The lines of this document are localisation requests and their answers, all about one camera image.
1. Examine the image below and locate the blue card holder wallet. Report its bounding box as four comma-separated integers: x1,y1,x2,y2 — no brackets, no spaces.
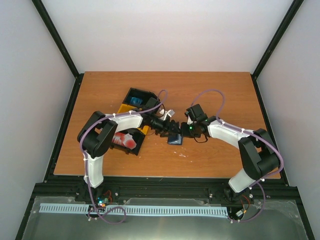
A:
167,134,183,146

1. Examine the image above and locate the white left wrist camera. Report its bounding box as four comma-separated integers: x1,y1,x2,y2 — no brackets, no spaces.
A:
159,108,175,120

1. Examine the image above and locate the black frame post left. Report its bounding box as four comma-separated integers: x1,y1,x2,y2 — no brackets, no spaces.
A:
31,0,85,80

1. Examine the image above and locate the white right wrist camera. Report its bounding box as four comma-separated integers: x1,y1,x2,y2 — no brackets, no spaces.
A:
187,115,195,125

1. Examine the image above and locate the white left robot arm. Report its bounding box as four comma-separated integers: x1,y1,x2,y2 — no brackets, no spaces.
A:
77,98,181,202

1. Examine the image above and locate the blue card stack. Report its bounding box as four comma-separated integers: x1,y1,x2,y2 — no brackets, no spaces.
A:
130,97,143,106

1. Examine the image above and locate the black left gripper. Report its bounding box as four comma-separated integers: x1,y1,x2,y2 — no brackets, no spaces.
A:
148,114,181,137

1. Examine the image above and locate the light blue cable duct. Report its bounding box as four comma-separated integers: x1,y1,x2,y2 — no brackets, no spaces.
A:
38,203,228,218

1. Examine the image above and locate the yellow bin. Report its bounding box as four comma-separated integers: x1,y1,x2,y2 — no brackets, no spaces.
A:
117,103,149,135

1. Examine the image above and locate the metal base plate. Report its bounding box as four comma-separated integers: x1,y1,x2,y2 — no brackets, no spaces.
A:
17,197,308,240

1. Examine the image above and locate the black frame post right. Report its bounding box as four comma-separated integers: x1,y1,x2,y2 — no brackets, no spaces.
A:
251,0,305,78

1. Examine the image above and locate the black bin with blue cards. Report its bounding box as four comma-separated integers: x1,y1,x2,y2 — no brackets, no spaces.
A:
122,87,160,110

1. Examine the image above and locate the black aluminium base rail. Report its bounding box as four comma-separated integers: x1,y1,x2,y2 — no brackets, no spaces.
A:
29,176,302,206

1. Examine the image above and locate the black frame post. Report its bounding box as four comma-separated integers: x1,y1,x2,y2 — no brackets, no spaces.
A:
31,0,85,80
251,0,305,78

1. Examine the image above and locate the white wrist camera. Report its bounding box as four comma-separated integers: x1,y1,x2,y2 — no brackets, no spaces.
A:
159,108,175,120
187,115,195,125

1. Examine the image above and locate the black bin with red cards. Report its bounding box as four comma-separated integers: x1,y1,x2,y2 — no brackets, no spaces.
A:
109,128,146,156

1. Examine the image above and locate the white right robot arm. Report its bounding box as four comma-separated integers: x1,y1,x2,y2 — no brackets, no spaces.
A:
180,104,284,193

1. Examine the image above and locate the red card stack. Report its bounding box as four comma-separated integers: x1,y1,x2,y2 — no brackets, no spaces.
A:
112,132,137,150

